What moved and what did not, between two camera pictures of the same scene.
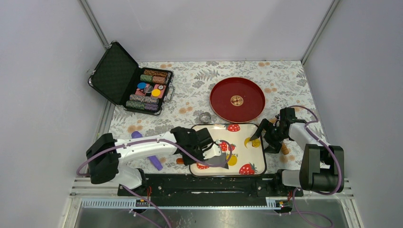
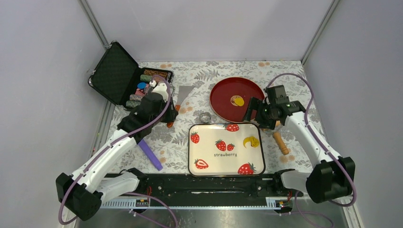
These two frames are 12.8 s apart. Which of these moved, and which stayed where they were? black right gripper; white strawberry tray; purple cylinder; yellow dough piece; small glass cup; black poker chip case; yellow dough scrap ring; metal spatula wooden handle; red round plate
Moved: black right gripper; yellow dough piece; metal spatula wooden handle
Stayed: small glass cup; red round plate; white strawberry tray; yellow dough scrap ring; purple cylinder; black poker chip case
